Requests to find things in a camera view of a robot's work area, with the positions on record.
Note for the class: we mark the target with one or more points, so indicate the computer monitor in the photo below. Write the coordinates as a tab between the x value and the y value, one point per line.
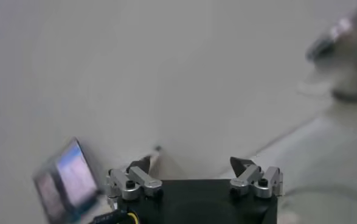
71	176

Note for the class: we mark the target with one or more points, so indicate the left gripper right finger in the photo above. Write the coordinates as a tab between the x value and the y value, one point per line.
251	176

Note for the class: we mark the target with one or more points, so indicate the stainless steel steamer basket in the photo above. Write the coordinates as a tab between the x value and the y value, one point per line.
348	54

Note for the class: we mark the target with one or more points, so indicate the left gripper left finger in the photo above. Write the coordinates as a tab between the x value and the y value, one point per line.
135	179

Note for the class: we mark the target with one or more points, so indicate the white side table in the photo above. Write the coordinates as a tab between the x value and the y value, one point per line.
154	159

